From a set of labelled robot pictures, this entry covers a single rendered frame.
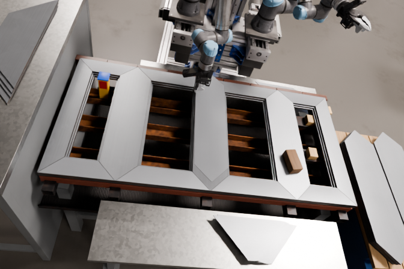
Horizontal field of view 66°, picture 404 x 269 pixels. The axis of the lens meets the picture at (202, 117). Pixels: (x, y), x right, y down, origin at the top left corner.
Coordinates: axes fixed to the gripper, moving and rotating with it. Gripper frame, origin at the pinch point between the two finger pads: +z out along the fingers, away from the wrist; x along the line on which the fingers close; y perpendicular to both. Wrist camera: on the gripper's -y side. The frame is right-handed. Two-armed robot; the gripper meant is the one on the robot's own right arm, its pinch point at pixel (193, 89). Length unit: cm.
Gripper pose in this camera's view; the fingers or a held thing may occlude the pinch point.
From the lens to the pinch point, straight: 184.5
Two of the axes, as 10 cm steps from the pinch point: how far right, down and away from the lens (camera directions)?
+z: -2.1, 5.9, 7.8
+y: 9.8, 1.4, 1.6
